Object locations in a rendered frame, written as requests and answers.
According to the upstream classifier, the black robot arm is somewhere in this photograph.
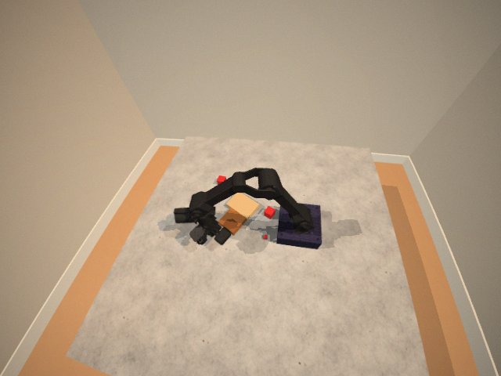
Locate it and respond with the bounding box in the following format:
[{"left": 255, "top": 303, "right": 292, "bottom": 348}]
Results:
[{"left": 174, "top": 168, "right": 315, "bottom": 244}]

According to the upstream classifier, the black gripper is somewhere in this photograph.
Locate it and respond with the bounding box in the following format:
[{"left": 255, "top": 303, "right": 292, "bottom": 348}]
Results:
[{"left": 200, "top": 216, "right": 231, "bottom": 245}]

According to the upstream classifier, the orange square block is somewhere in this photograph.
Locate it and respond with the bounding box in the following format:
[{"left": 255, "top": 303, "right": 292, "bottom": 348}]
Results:
[{"left": 218, "top": 208, "right": 247, "bottom": 236}]

